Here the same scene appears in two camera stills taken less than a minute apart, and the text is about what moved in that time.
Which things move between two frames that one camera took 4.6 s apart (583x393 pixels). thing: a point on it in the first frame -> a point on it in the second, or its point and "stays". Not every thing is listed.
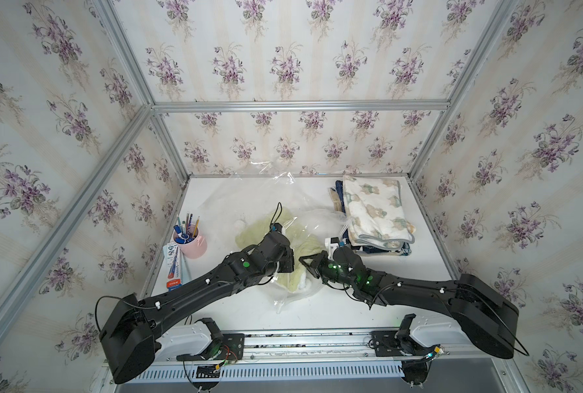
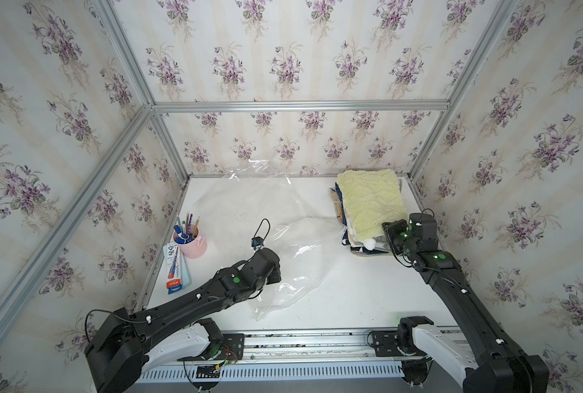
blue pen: (182, 237) stays
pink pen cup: (195, 248) stays
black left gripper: (288, 255) -> (276, 274)
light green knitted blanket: (302, 245) -> (372, 198)
